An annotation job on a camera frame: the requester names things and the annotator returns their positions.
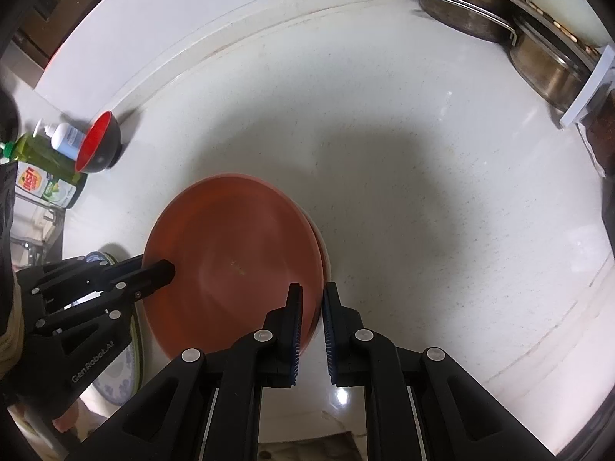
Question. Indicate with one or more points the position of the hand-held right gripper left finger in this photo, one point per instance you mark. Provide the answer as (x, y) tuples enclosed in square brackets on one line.
[(295, 331)]

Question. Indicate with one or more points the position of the person's left hand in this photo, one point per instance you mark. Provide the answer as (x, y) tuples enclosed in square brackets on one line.
[(66, 420)]

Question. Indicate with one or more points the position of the white pump bottle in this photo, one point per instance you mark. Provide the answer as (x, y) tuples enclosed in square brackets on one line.
[(67, 139)]

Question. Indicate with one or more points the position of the glass jar of chili sauce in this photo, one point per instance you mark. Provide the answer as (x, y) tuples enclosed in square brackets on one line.
[(605, 129)]

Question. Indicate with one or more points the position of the white kitchen rack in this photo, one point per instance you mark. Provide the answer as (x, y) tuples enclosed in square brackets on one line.
[(591, 91)]

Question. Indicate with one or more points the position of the brown wooden door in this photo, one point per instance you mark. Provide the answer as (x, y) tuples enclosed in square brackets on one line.
[(38, 24)]

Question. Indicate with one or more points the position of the metal faucet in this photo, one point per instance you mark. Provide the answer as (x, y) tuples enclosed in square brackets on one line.
[(31, 249)]

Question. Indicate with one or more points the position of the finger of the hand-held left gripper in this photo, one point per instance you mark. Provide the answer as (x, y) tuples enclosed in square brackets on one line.
[(62, 278), (153, 276)]

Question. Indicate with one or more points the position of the salmon orange plate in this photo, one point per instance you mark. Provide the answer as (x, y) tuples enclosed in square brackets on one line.
[(230, 230)]

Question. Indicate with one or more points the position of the wooden bead trivet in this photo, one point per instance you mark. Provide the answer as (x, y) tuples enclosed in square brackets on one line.
[(571, 38)]

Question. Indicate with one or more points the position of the blue white patterned plate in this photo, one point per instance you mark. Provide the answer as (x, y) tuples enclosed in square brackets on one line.
[(117, 379)]

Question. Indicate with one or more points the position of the large steel pot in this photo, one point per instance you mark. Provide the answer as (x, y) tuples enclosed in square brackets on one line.
[(543, 72)]

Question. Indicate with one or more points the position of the white paper napkin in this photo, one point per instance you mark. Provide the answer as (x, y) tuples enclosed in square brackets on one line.
[(590, 151)]

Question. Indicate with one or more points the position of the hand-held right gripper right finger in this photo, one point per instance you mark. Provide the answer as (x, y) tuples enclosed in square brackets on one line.
[(330, 331)]

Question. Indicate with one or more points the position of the red and black bowl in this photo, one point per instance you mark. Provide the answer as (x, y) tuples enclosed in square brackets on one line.
[(103, 153)]

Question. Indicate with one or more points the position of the green dish soap bottle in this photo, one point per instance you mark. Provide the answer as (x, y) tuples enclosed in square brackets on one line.
[(43, 173)]

